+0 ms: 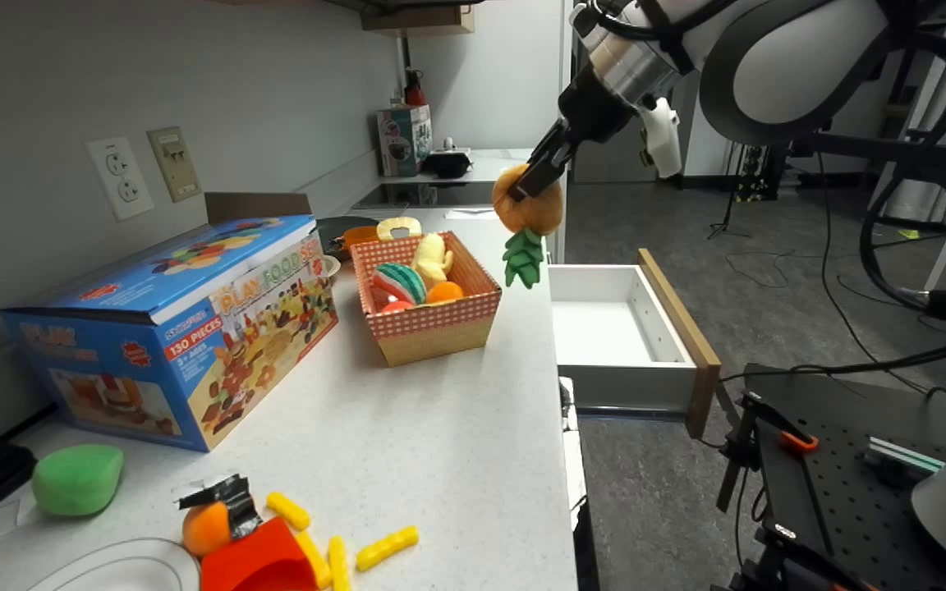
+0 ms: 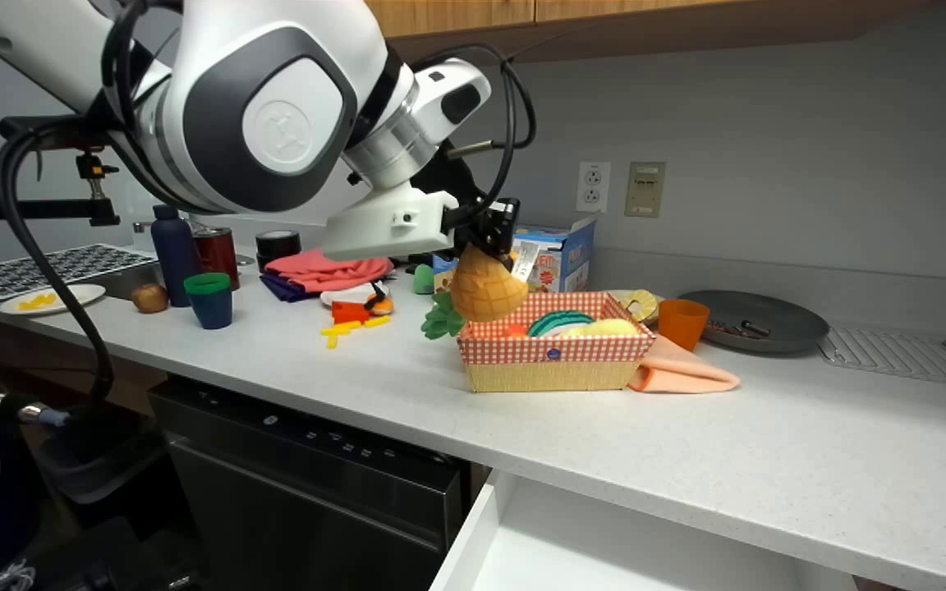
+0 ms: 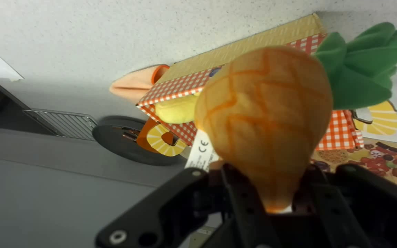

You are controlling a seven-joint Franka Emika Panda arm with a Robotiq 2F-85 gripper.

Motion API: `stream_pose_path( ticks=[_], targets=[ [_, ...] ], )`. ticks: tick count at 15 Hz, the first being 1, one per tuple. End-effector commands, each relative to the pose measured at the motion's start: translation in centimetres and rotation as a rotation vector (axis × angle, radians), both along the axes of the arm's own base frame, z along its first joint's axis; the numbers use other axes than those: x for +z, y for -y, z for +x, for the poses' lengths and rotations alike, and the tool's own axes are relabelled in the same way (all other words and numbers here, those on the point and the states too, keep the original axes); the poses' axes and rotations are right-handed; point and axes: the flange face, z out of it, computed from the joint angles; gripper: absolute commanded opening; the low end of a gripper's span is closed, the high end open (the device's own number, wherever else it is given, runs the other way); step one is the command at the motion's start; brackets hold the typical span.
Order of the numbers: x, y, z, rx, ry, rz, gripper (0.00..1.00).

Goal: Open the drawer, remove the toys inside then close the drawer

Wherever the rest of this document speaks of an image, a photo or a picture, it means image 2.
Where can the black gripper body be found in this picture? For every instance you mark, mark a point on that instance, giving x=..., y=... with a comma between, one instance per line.
x=478, y=214

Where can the orange round plush toy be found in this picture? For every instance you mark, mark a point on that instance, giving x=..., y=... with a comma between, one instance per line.
x=491, y=286

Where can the watermelon slice plush toy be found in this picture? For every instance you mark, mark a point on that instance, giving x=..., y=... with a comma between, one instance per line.
x=561, y=322

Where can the wooden front white drawer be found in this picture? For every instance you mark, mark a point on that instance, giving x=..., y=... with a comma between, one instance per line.
x=607, y=547

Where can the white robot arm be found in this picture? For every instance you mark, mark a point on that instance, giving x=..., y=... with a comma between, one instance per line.
x=277, y=109

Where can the blue toy food box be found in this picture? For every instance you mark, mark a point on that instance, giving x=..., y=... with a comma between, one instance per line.
x=561, y=257

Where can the red checkered paper basket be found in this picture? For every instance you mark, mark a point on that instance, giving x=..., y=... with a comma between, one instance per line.
x=549, y=356

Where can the yellow toy fry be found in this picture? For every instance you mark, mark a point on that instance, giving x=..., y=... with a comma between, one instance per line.
x=378, y=322
x=340, y=334

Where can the yellow toy banana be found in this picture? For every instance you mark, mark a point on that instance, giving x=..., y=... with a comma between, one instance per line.
x=610, y=331

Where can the red toy fries holder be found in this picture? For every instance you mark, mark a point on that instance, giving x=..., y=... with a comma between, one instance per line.
x=349, y=314

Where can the pink folded cloth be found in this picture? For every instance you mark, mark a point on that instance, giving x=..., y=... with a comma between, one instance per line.
x=328, y=272

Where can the dark blue cloth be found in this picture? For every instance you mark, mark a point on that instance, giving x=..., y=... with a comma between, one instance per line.
x=280, y=286

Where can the orange plastic cup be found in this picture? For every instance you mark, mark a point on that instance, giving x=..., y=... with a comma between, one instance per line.
x=686, y=322

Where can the red can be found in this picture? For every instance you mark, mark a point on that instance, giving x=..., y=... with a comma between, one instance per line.
x=219, y=256

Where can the black round plate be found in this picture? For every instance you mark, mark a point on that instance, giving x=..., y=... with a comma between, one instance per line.
x=756, y=322

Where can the blue cup green lid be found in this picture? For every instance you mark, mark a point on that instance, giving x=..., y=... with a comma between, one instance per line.
x=211, y=305

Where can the blue plastic bottle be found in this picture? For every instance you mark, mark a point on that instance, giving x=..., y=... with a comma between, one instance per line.
x=176, y=257

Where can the brown toy bun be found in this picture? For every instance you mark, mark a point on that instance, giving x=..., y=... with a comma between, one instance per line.
x=149, y=297

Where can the black dishwasher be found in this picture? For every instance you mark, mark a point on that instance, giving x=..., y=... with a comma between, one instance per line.
x=277, y=505

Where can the yellow toy food piece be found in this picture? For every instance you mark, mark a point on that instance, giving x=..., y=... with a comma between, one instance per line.
x=33, y=300

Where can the grey dish rack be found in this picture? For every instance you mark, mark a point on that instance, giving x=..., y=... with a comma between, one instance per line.
x=16, y=272

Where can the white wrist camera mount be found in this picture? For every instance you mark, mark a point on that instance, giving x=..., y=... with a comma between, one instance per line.
x=386, y=224

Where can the white wall outlet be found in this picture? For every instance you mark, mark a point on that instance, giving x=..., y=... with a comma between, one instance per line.
x=592, y=184
x=645, y=188

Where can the wooden wall cabinet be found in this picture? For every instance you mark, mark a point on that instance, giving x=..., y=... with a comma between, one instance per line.
x=659, y=20

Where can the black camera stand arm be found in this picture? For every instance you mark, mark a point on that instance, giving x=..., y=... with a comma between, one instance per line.
x=49, y=210

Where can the black bar camera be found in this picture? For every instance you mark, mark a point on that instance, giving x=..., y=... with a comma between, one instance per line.
x=33, y=127

